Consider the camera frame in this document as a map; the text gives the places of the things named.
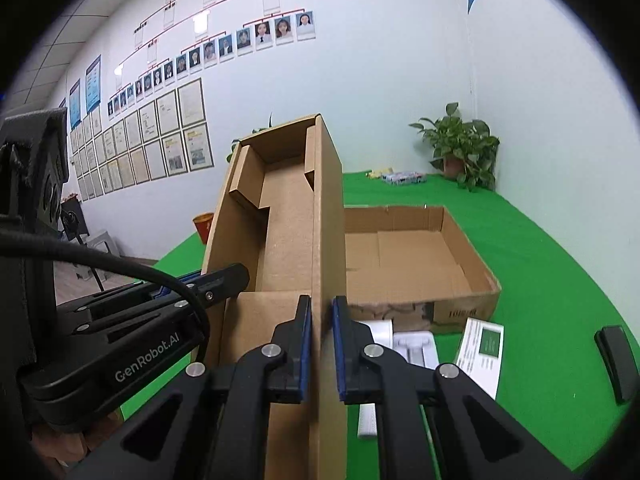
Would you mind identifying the potted plant right corner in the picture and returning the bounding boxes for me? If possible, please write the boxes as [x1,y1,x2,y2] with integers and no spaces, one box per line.
[409,102,500,191]

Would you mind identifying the brown cardboard box tray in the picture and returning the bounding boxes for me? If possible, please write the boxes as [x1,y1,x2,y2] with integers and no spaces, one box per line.
[203,115,501,479]

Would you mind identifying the green table cloth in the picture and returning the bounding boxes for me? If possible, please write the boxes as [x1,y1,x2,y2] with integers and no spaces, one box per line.
[119,169,640,480]

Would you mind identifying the black rectangular case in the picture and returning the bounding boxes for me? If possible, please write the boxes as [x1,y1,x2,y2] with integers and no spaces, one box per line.
[594,325,639,405]

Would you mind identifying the white medicine box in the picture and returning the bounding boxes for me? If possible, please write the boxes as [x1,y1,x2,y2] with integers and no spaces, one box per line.
[454,318,504,399]

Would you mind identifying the white folding phone stand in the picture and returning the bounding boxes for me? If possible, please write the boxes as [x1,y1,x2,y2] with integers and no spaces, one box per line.
[356,318,441,438]

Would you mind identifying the potted plant left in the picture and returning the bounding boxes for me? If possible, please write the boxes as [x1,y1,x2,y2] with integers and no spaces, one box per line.
[226,112,275,164]

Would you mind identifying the colourful packet on table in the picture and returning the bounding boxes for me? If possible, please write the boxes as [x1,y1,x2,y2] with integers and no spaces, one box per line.
[366,168,427,185]

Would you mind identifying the black cable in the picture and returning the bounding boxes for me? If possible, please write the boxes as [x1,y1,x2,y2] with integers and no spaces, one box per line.
[0,228,212,366]

